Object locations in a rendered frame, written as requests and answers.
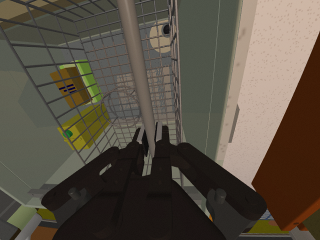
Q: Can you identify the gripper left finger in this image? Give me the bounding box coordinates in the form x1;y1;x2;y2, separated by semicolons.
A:
40;126;151;216

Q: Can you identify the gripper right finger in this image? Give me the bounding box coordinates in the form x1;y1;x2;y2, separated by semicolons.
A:
151;121;268;222

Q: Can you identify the grey basket handle bar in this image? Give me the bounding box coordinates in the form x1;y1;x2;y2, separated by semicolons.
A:
117;0;156;157

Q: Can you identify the grey latch plate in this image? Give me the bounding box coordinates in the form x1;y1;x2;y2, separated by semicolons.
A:
228;104;241;144

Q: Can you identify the brown wooden lid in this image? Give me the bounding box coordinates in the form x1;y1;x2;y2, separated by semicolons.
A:
250;32;320;232

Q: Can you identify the grey-green icebox body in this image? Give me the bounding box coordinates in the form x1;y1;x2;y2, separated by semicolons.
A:
0;0;257;209

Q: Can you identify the yellow box with green dot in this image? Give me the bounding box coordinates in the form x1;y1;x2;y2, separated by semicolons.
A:
57;103;111;151

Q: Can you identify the grey metal tube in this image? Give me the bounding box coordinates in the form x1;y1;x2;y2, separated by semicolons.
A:
14;213;44;240

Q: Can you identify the pale green block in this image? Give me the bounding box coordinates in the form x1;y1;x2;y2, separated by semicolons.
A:
6;205;38;229

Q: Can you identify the orange box with blue stripes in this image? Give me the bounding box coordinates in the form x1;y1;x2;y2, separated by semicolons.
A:
49;66;93;110

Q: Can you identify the light green box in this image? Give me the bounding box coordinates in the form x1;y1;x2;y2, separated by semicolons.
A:
59;59;103;101

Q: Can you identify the cream round roll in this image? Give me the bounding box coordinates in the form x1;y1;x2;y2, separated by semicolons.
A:
149;20;173;57

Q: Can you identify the grey wire basket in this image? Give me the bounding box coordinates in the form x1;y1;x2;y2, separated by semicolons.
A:
0;0;185;191

